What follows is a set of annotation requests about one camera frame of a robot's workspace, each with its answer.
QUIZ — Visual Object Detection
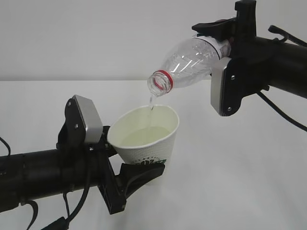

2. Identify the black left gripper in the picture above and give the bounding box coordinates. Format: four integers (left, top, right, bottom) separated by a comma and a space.
84, 126, 165, 215

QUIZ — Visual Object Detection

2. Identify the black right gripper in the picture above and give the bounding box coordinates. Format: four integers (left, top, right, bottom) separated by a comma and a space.
191, 0, 279, 94

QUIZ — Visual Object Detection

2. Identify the white paper coffee cup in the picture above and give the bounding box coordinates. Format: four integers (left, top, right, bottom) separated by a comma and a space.
107, 104, 179, 175

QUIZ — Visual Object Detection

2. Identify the clear plastic water bottle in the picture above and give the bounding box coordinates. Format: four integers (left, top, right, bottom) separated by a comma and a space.
147, 35, 231, 97

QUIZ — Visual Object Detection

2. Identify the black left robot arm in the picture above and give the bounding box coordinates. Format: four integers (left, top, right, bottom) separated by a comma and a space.
0, 126, 165, 214

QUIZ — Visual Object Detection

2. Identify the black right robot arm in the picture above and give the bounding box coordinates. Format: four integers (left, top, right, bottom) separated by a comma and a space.
192, 0, 307, 100

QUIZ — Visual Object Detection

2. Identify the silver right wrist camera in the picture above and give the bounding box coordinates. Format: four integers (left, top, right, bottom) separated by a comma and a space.
210, 57, 245, 116

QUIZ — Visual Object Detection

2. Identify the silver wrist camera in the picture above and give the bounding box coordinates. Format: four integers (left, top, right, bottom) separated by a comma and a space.
57, 95, 103, 148
210, 57, 245, 116

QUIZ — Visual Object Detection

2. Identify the black right camera cable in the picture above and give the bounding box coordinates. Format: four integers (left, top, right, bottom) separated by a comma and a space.
258, 24, 307, 132

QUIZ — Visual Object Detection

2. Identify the black camera cable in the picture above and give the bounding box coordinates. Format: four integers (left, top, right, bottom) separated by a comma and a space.
258, 24, 307, 132
0, 138, 91, 230

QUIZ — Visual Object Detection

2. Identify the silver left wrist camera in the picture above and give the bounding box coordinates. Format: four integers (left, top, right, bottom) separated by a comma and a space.
57, 95, 103, 148

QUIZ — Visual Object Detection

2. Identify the black left camera cable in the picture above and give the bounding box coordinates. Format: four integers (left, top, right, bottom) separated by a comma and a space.
0, 138, 91, 230

